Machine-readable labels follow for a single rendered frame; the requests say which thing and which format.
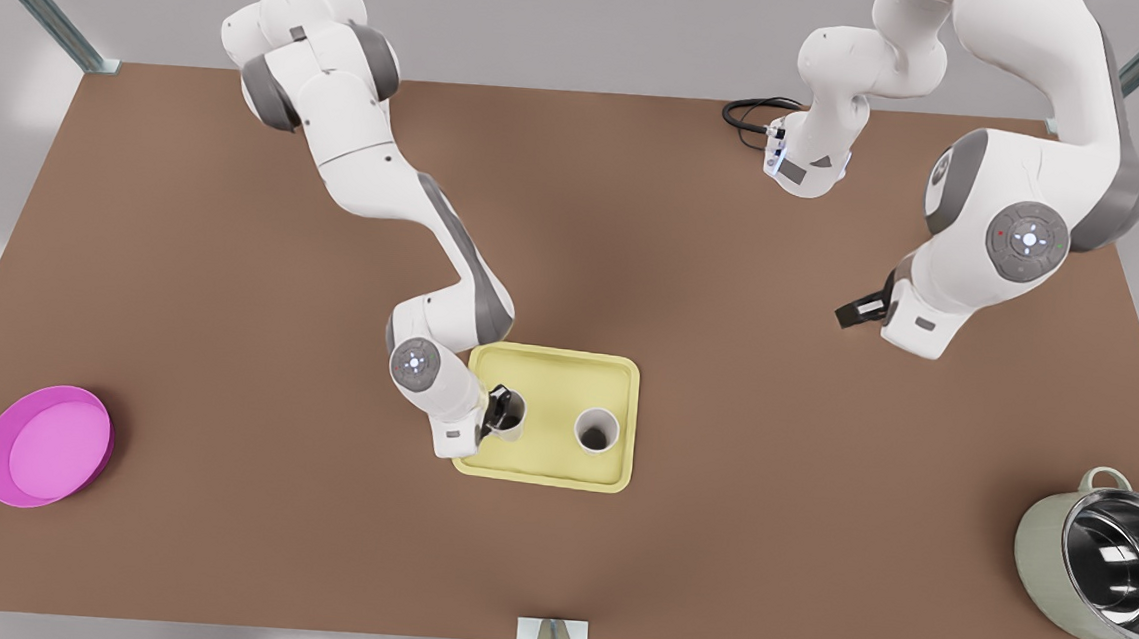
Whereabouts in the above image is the yellow rectangular tray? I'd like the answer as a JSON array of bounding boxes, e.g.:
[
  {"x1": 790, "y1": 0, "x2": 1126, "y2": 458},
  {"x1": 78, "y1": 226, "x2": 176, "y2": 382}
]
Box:
[{"x1": 450, "y1": 339, "x2": 643, "y2": 495}]

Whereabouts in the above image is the green steel-lined pot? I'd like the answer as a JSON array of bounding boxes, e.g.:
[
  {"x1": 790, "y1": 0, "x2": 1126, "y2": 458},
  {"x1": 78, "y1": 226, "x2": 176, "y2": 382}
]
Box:
[{"x1": 1007, "y1": 460, "x2": 1139, "y2": 639}]

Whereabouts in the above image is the white cup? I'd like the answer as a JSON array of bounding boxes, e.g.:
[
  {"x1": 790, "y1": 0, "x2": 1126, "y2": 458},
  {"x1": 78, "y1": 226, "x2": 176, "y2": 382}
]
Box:
[
  {"x1": 572, "y1": 405, "x2": 622, "y2": 458},
  {"x1": 487, "y1": 388, "x2": 529, "y2": 445}
]

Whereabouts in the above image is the black cable loop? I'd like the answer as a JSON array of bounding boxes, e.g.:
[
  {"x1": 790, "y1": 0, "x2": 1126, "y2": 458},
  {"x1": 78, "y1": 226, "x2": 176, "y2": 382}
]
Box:
[{"x1": 720, "y1": 93, "x2": 808, "y2": 156}]

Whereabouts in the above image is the pink round bowl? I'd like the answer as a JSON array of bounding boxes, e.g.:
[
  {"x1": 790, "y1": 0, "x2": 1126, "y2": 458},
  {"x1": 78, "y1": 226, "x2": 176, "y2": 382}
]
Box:
[{"x1": 0, "y1": 381, "x2": 117, "y2": 515}]

